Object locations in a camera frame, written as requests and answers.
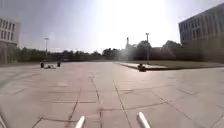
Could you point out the pale stone slab plaza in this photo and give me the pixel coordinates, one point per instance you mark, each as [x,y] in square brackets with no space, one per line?
[110,86]

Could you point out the distant tower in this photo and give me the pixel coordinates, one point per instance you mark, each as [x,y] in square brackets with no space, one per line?
[127,41]

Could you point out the small dark vehicle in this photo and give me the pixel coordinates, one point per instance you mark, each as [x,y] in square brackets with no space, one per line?
[141,68]

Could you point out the row of trees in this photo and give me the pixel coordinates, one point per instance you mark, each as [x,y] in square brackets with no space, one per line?
[83,55]

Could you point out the lamp pole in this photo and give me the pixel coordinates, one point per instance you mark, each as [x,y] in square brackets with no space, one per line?
[147,46]

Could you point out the dark bollard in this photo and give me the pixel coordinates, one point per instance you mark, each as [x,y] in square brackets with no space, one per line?
[42,65]
[58,64]

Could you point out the low dark object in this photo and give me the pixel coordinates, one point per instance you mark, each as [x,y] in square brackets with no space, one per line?
[50,67]

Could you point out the robot's own part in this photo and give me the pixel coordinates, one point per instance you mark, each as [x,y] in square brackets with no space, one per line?
[80,122]
[143,120]

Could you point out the tall light mast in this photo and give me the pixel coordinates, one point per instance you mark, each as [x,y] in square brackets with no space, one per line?
[46,45]

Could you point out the large grey building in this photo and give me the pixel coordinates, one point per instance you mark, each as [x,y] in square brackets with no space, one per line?
[203,28]

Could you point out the pale building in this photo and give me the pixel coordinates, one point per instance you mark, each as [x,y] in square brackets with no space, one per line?
[8,33]

